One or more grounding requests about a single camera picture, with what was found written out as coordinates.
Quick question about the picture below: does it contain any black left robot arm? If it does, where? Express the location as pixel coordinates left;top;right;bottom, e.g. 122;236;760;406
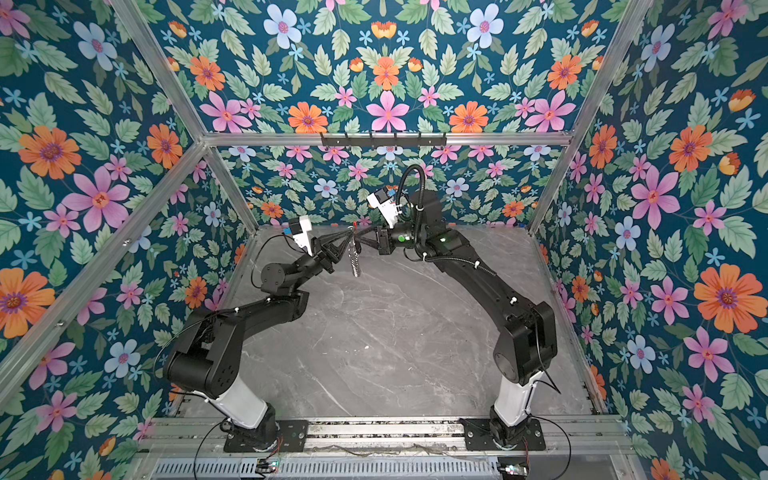
163;230;354;442

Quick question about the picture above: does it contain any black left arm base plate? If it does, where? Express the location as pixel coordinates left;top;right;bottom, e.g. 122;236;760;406
221;420;309;453

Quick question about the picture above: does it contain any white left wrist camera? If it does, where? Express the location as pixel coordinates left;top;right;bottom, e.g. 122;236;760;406
288;215;314;256

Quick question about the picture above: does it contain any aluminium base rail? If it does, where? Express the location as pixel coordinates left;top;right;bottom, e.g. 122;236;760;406
143;416;637;457

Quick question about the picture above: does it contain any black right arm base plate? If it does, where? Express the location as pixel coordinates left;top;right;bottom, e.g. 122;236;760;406
459;418;546;452

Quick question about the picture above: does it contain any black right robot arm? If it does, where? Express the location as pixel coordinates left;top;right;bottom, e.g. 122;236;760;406
356;189;558;443

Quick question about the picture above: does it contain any aluminium corner post right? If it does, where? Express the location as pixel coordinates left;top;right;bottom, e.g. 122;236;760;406
528;0;653;237

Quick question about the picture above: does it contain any aluminium horizontal back bar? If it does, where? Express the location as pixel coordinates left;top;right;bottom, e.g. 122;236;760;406
203;132;572;148

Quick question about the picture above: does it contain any aluminium corner post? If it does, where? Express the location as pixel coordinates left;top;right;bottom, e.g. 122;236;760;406
112;1;258;236
528;0;653;237

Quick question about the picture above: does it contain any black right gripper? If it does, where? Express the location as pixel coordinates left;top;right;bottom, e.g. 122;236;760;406
354;219;427;260

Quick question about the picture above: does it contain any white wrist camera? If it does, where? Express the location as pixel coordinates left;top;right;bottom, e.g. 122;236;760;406
288;215;314;256
367;187;399;229

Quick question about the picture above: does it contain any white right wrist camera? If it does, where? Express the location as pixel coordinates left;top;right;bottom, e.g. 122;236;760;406
367;187;399;229

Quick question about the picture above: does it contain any white perforated cable tray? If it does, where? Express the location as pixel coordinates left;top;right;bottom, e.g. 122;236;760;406
151;457;501;479

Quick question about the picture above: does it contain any aluminium left side bar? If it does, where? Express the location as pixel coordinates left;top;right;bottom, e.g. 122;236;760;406
1;141;207;410

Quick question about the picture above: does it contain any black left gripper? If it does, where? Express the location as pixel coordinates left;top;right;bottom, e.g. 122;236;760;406
287;232;350;295

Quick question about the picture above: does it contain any aluminium corner post left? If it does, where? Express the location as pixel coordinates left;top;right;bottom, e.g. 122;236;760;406
112;1;258;236

